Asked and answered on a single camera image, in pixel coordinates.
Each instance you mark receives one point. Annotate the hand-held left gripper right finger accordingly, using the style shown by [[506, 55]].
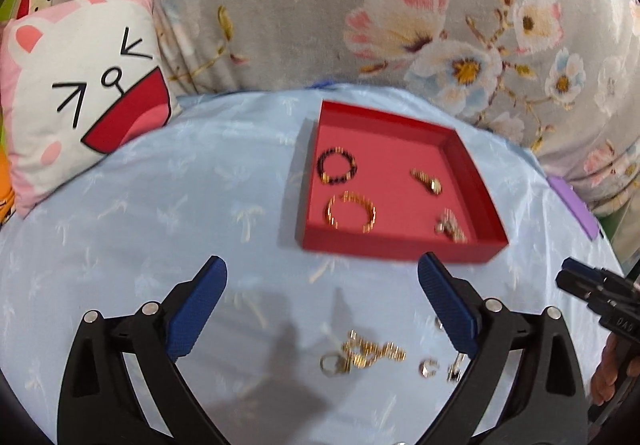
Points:
[[447, 306]]

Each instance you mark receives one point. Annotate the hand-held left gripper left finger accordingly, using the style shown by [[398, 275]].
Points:
[[197, 310]]

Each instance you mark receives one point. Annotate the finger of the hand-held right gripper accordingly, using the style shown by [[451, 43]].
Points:
[[575, 285], [575, 266]]

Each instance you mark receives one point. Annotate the red jewelry tray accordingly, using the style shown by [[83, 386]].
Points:
[[395, 185]]

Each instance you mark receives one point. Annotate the person's right hand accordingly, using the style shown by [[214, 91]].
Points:
[[606, 370]]

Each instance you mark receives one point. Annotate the purple card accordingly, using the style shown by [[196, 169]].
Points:
[[574, 206]]

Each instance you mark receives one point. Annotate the small silver earring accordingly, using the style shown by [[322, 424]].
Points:
[[454, 371]]

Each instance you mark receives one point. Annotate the gold earring lower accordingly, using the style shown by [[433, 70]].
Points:
[[450, 227]]

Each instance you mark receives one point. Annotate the gold earring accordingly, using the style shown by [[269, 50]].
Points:
[[450, 227], [427, 180]]

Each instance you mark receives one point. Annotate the light blue printed cloth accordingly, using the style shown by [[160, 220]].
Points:
[[200, 225]]

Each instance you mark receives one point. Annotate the gold earring upper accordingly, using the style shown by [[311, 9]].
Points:
[[427, 180]]

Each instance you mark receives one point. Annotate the cat face pillow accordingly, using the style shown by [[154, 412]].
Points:
[[82, 95]]

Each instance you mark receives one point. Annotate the grey floral blanket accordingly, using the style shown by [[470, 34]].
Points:
[[380, 10]]

